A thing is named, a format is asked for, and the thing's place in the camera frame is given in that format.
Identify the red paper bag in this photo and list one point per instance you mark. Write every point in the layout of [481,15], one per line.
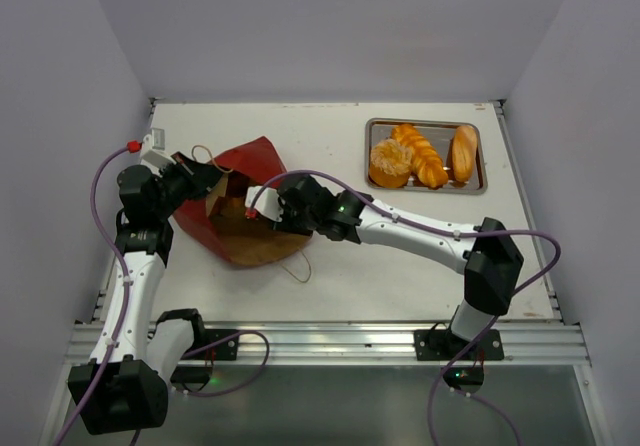
[248,242]

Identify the round crumble fake bread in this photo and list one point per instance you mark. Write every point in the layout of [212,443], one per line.
[390,164]

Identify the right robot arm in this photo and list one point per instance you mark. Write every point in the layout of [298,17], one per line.
[489,261]

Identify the aluminium mounting rail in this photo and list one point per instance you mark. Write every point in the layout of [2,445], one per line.
[545,343]

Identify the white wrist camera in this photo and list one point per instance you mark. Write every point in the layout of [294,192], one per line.
[263,202]
[151,149]

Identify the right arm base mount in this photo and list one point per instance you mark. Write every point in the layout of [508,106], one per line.
[468,373]

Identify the oval fake bread loaf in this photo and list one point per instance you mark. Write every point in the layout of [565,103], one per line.
[463,152]

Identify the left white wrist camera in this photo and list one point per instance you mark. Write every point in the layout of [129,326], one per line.
[151,149]

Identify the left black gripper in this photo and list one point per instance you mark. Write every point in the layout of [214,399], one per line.
[200,177]

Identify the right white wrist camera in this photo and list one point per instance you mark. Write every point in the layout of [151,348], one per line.
[263,202]

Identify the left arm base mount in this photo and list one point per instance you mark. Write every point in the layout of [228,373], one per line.
[212,348]

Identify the metal tray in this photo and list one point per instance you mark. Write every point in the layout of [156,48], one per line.
[440,135]

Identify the braided fake bread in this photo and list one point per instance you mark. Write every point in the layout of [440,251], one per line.
[427,164]

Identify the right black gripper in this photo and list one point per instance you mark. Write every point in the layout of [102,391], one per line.
[286,214]

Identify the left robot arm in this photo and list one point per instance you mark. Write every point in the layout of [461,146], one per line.
[125,384]

